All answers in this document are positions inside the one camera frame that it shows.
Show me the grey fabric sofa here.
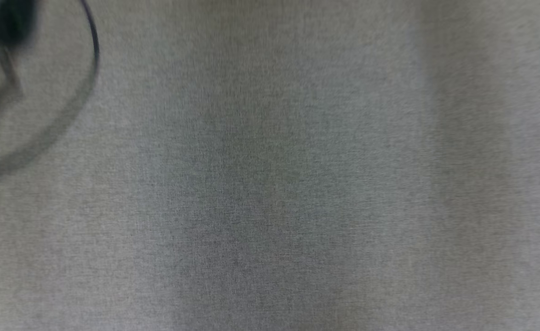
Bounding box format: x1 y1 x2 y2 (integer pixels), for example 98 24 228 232
0 0 540 331

